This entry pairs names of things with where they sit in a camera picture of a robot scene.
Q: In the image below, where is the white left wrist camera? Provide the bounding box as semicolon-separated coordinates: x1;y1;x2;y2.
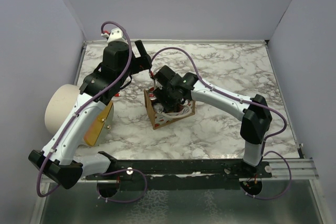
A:
101;28;127;44

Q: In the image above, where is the purple Fanta can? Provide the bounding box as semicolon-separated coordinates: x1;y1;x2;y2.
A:
153;103;165;114

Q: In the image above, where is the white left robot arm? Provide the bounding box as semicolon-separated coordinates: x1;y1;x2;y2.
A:
28;40;152;189

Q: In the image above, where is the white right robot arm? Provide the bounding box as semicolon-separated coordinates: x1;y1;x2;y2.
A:
153;66;272;177

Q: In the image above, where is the aluminium frame rail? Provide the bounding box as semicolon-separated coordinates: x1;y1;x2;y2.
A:
39;155;321;182

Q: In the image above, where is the black mounting rail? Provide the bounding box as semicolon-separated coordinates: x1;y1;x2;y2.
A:
86;158;271;191

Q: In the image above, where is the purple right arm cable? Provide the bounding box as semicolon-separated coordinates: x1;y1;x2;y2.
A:
150;47;292;200

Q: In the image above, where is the beige cylindrical container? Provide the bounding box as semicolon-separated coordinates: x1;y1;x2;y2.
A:
44;83;115;147

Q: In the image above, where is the red tab soda can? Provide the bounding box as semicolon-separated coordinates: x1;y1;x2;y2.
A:
148;92;156;102

